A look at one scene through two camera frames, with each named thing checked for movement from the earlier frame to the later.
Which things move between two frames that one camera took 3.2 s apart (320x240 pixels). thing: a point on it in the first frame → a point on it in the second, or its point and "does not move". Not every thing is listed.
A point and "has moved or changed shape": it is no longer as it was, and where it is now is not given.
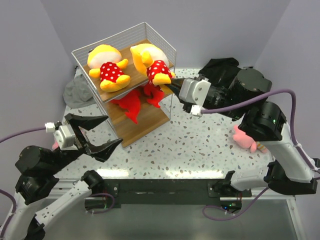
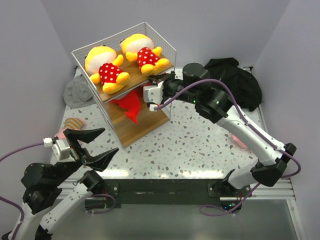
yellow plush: [152, 61] has moved or changed shape
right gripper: [176, 84] → [165, 77]
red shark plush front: [131, 102] does not move
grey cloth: [78, 93] does not move
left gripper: [101, 151] → [99, 162]
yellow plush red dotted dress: [106, 62] does not move
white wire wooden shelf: [125, 76] does not move
